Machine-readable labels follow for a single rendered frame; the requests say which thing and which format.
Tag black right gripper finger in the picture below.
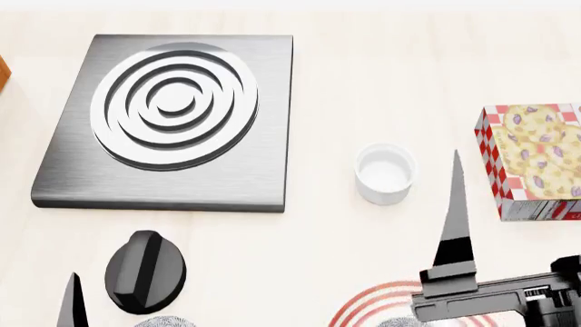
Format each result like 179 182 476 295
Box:
419 148 479 300

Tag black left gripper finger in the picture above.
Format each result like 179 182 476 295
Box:
55 272 91 327

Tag white ramekin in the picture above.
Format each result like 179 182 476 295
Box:
354 142 418 207

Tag white plate with red rings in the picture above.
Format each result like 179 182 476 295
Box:
327 279 506 327

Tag grey metal stove burner plate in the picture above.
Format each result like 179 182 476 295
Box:
30 33 296 214

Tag black stove knob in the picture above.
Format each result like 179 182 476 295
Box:
104 229 188 316

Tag grey speckled round object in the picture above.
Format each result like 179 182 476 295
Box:
373 316 424 327
133 314 199 327

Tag red checkered cookie box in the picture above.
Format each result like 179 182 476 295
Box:
474 103 581 223

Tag brown wooden block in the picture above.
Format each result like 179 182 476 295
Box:
0 54 13 94

